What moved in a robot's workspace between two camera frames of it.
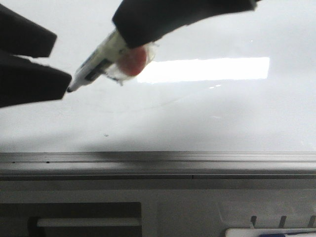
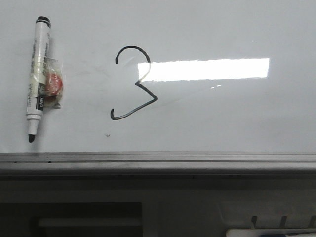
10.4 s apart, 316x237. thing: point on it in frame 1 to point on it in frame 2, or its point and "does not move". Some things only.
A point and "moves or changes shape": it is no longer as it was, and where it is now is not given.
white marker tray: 274,232 does not move
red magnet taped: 132,61 moves or changes shape
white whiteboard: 244,82 does not move
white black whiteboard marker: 105,55 to 38,78
